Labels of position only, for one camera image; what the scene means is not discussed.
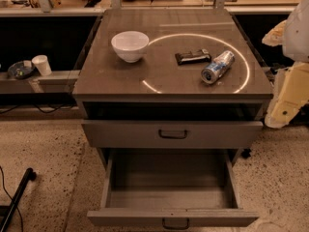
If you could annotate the black pole on floor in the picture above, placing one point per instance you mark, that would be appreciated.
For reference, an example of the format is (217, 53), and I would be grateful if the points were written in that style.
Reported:
(7, 211)

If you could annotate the black top drawer handle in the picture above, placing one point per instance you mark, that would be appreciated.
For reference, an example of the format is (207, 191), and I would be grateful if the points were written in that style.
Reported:
(173, 134)

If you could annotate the white ceramic bowl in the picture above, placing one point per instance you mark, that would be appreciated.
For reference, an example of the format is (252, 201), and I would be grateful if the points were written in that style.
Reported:
(130, 46)

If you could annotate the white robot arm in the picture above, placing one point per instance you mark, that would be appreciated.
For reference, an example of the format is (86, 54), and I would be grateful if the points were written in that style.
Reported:
(295, 43)

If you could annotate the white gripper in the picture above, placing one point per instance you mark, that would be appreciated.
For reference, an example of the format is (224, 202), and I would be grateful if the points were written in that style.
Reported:
(297, 38)

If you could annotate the closed top drawer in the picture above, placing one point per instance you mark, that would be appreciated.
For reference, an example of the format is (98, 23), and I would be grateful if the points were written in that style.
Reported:
(144, 134)

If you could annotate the grey drawer cabinet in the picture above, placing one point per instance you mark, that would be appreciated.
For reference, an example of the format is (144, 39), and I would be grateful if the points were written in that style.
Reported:
(156, 88)

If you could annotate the white paper cup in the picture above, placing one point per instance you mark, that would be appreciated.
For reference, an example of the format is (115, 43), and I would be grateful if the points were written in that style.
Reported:
(42, 64)

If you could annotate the black middle drawer handle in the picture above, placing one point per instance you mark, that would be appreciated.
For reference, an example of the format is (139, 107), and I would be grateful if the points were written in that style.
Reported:
(176, 224)

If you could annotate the dark round dish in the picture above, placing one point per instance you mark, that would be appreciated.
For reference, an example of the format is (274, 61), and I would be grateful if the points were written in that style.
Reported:
(21, 70)

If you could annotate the open middle drawer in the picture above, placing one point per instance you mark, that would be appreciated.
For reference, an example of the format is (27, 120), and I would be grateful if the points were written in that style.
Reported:
(142, 187)

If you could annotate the black drawer handle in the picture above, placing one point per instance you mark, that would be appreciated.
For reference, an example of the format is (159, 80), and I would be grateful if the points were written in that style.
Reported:
(173, 134)
(176, 224)

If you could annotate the silver blue redbull can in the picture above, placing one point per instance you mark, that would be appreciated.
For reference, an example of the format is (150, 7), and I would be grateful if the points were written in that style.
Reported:
(219, 65)

